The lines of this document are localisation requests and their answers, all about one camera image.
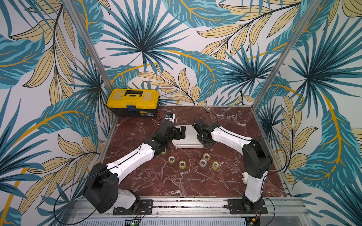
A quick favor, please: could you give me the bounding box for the white plastic storage box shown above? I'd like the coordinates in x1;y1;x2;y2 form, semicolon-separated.
172;125;204;149

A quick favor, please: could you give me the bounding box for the yellow tape roll five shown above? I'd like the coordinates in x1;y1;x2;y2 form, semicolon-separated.
203;153;211;162

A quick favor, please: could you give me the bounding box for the yellow tape roll three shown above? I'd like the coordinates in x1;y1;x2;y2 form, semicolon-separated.
168;156;176;164

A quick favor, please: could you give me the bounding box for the yellow tape roll four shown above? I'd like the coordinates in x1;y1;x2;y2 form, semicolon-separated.
178;160;187;170

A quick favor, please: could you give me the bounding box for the clear white tape roll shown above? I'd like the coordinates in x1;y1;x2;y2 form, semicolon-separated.
199;159;207;168

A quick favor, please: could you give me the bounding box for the yellow tape roll six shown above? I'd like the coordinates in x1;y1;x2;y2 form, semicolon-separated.
212;161;220;170

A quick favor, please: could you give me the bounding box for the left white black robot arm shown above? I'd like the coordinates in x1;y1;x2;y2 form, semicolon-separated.
83;120;186;213

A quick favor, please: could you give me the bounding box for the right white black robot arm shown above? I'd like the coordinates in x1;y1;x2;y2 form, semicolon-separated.
192;120;273;204

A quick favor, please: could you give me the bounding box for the yellow black toolbox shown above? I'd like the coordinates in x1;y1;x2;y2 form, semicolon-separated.
107;89;159;117

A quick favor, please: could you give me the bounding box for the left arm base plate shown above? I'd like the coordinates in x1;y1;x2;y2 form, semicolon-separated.
113;199;153;216

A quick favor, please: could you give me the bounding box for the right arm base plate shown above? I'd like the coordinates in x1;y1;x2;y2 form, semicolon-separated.
227;198;268;215

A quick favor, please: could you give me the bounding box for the aluminium front rail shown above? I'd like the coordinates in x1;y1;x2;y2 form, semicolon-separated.
68;196;314;226

